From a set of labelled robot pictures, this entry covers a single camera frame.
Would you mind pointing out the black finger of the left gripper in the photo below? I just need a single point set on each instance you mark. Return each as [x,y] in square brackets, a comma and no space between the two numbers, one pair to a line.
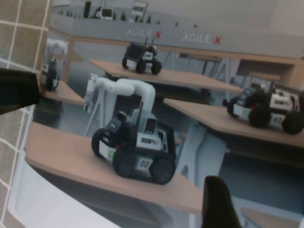
[19,92]

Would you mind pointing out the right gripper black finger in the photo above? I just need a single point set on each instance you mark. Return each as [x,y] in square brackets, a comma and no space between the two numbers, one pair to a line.
[218,206]

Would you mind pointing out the AgileX brochure with robot cover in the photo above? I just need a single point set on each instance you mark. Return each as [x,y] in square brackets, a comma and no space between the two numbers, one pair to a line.
[166,71]

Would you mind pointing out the checked tablecloth with white grid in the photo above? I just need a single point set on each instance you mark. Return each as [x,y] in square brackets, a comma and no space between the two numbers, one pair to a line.
[21,35]

